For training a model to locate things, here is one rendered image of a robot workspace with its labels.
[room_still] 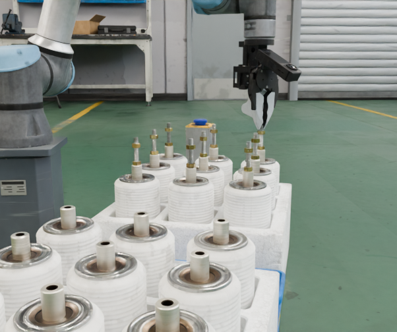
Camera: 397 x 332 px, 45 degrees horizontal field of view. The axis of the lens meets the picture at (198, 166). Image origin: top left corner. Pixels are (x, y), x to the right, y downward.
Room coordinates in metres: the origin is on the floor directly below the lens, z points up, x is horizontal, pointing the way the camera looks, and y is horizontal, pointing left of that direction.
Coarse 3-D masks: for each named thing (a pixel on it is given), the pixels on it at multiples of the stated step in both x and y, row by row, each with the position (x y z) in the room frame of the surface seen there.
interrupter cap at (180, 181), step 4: (176, 180) 0.95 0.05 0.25; (180, 180) 0.95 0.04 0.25; (184, 180) 0.96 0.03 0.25; (200, 180) 0.95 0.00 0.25; (204, 180) 0.95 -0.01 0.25; (208, 180) 0.95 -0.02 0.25; (176, 184) 0.93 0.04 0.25; (180, 184) 0.92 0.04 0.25; (184, 184) 0.92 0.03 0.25; (188, 184) 0.92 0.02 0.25; (192, 184) 0.92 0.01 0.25; (196, 184) 0.92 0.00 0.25; (200, 184) 0.92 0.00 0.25; (204, 184) 0.93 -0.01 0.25
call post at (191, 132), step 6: (186, 132) 1.34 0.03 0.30; (192, 132) 1.34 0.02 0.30; (198, 132) 1.33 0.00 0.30; (186, 138) 1.34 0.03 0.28; (198, 138) 1.33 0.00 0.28; (210, 138) 1.34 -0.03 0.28; (186, 144) 1.34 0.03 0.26; (198, 144) 1.33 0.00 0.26; (186, 150) 1.34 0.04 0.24; (198, 150) 1.33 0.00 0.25; (186, 156) 1.34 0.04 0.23; (198, 156) 1.33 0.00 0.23
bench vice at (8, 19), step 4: (4, 16) 5.08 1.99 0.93; (8, 16) 4.97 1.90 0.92; (12, 16) 5.08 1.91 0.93; (16, 16) 5.17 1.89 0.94; (4, 20) 5.08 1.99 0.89; (8, 20) 5.08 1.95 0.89; (12, 20) 5.08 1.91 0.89; (16, 20) 5.18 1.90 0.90; (4, 24) 4.95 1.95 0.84; (8, 24) 5.00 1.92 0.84; (12, 24) 5.08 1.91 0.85; (16, 24) 5.19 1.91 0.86; (20, 24) 5.31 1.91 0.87; (4, 28) 4.99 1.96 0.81; (8, 28) 5.00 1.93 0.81; (12, 28) 5.08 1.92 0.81; (16, 28) 5.19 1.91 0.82; (20, 28) 5.28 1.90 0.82; (0, 32) 4.96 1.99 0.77; (8, 32) 5.16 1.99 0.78; (12, 32) 5.16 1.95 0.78; (16, 32) 5.16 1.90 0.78; (20, 32) 5.20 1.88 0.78
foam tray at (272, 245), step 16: (288, 192) 1.12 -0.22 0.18; (112, 208) 0.99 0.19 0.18; (160, 208) 1.02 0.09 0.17; (288, 208) 1.05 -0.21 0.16; (112, 224) 0.91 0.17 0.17; (160, 224) 0.89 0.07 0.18; (176, 224) 0.89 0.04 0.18; (192, 224) 0.89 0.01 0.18; (208, 224) 0.89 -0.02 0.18; (272, 224) 0.89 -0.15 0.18; (288, 224) 1.10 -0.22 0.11; (176, 240) 0.88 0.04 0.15; (256, 240) 0.84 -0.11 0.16; (272, 240) 0.84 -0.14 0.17; (288, 240) 1.15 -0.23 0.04; (176, 256) 0.88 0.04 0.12; (256, 256) 0.84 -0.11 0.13; (272, 256) 0.84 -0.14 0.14
